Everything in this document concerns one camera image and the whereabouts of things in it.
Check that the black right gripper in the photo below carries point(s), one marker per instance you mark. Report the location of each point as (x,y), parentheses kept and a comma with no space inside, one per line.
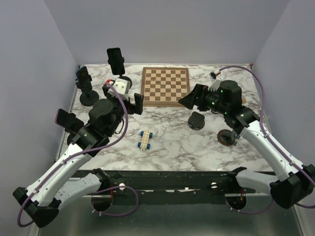
(189,100)

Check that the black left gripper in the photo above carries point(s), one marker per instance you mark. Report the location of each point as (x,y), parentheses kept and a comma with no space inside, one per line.
(137,108)

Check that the pink phone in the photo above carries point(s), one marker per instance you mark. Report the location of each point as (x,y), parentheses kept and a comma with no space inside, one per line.
(68,121)

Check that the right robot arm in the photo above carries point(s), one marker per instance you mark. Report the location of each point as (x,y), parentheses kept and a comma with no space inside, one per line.
(293,180)

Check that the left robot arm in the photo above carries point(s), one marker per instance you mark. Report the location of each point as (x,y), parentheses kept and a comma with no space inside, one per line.
(107,125)

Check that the black round phone stand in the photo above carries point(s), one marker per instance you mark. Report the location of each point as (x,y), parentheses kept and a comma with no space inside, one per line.
(124,78)

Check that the black stand with blue phone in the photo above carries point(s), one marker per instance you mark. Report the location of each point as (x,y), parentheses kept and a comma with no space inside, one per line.
(88,96)

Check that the black phone on stand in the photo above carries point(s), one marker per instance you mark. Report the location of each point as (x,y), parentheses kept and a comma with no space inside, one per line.
(114,53)

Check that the blue phone on stand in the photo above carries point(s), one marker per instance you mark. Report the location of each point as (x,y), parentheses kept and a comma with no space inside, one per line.
(82,76)

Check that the brown base phone stand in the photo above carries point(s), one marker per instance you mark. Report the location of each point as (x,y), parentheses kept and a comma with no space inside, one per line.
(228,138)

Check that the wooden chessboard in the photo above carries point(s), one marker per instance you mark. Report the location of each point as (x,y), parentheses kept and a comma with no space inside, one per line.
(164,86)

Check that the blue white toy block car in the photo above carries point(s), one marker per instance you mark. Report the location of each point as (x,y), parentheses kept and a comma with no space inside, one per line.
(144,144)

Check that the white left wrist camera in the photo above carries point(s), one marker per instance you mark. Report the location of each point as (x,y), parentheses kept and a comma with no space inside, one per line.
(121,86)

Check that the black mounting rail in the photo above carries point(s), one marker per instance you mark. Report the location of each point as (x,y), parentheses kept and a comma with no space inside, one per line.
(161,188)

